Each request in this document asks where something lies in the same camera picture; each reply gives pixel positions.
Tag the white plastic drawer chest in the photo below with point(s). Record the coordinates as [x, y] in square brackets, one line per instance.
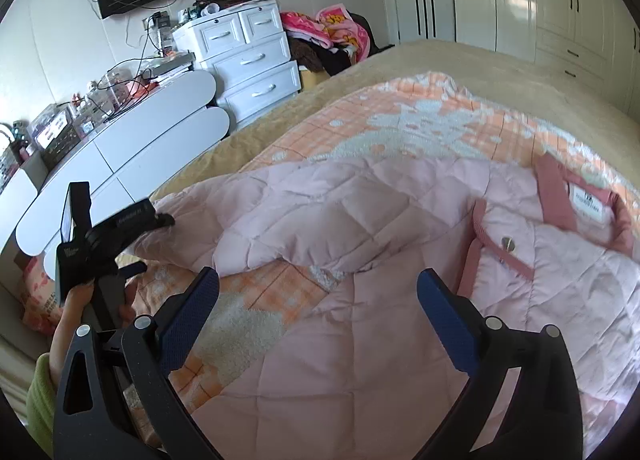
[250, 64]

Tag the pile of dark clothes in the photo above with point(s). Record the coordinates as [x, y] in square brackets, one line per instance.
[320, 57]

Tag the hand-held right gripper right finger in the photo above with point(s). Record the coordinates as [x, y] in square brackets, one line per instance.
[445, 322]

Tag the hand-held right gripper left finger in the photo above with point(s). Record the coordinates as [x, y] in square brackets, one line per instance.
[195, 312]

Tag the orange printed blanket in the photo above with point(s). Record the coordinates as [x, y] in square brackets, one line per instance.
[400, 109]

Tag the white curved dresser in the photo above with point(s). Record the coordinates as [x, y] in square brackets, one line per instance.
[125, 159]

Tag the pink quilted blanket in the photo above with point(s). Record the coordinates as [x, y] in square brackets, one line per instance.
[350, 220]

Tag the cardboard box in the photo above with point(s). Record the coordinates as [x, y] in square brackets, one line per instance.
[312, 77]

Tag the dark chair back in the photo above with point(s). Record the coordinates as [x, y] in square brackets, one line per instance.
[369, 32]

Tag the person's left forearm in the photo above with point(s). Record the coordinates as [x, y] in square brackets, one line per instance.
[42, 405]

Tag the clutter on drawer chest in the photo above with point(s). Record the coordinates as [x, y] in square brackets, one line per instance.
[215, 2]

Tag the pink printed bag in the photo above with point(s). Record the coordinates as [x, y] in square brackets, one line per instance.
[40, 295]

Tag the bed with beige bedspread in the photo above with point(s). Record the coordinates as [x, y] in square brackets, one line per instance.
[450, 59]

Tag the person's left hand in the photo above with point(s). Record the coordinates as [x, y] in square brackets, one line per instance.
[75, 310]

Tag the clutter on dresser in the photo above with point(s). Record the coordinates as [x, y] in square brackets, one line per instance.
[55, 129]

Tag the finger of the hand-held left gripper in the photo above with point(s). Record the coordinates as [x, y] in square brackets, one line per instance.
[164, 221]

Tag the pink cartoon print blanket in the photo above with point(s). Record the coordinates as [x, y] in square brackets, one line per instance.
[332, 27]

